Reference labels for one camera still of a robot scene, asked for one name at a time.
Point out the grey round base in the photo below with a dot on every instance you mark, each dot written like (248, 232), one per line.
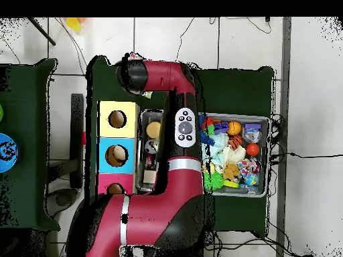
(63, 199)

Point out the black upright panel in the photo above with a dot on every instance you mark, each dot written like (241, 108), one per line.
(76, 133)

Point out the dark green side tablecloth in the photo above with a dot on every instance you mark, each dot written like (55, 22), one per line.
(24, 187)

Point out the blue bowl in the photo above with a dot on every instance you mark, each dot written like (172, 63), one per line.
(8, 152)

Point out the small basketball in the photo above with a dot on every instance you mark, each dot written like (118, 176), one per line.
(234, 128)

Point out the orange ball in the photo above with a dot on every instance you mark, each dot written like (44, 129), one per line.
(252, 149)

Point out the light blue knitted cloth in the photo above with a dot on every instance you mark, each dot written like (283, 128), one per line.
(217, 150)

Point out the brown teddy bear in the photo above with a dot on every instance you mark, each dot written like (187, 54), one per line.
(230, 172)

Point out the wooden box with three holes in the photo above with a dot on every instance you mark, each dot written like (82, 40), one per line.
(128, 128)

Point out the orange round sponge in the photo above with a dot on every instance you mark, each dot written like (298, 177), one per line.
(153, 130)

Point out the black rod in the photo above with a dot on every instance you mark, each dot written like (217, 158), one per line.
(43, 32)

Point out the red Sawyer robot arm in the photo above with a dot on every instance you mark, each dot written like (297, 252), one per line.
(160, 208)

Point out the green spiky ball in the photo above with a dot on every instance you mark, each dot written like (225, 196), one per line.
(213, 182)

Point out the green round object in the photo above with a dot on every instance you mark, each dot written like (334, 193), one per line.
(1, 113)

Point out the yellow object on floor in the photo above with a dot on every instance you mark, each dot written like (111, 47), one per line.
(73, 24)

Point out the tiger plush toy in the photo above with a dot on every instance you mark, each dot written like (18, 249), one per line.
(235, 142)

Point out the shallow mesh bin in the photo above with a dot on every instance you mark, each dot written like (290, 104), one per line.
(241, 191)

